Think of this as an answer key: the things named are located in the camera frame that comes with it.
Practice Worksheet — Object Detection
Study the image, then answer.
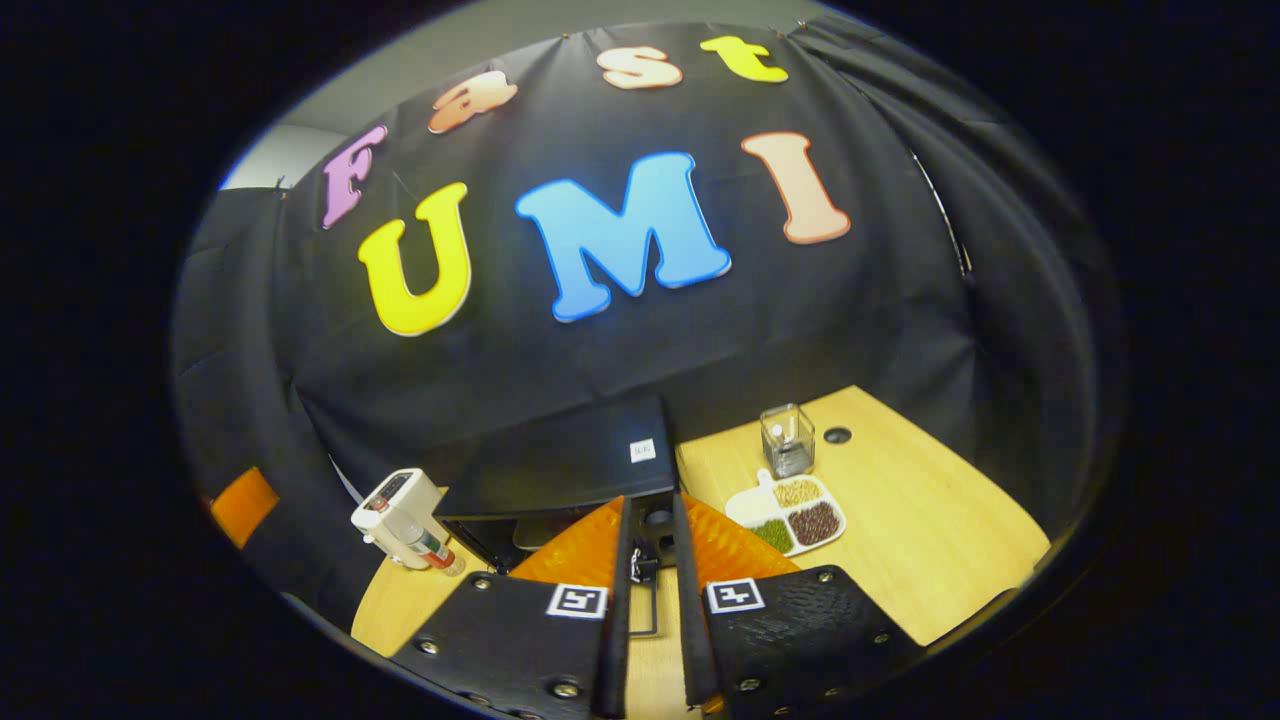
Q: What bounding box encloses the black backdrop cloth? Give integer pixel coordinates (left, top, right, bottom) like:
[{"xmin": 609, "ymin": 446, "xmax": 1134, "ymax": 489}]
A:
[{"xmin": 170, "ymin": 15, "xmax": 1121, "ymax": 641}]

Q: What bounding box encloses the white divided bean tray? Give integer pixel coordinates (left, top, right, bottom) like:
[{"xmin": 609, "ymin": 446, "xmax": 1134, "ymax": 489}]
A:
[{"xmin": 724, "ymin": 468, "xmax": 848, "ymax": 558}]

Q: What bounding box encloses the pile of red beans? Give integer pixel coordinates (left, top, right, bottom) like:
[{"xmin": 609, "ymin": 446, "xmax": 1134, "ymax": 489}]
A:
[{"xmin": 788, "ymin": 501, "xmax": 841, "ymax": 547}]

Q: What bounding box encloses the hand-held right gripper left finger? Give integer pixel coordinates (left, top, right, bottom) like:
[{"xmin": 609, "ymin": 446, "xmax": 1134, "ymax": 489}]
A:
[{"xmin": 388, "ymin": 493, "xmax": 634, "ymax": 720}]

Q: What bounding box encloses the black electric oven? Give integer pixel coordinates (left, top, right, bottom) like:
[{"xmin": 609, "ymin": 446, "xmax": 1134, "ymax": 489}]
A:
[{"xmin": 438, "ymin": 393, "xmax": 683, "ymax": 641}]

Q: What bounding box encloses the white toaster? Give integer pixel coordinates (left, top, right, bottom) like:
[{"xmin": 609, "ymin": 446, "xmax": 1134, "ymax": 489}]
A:
[{"xmin": 350, "ymin": 467, "xmax": 467, "ymax": 578}]

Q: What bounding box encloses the clear utensil holder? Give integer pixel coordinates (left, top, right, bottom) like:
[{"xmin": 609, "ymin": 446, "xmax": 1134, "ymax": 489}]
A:
[{"xmin": 759, "ymin": 402, "xmax": 817, "ymax": 480}]

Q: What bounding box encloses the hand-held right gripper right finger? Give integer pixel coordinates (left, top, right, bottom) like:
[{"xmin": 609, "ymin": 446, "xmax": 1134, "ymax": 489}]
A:
[{"xmin": 670, "ymin": 490, "xmax": 928, "ymax": 720}]

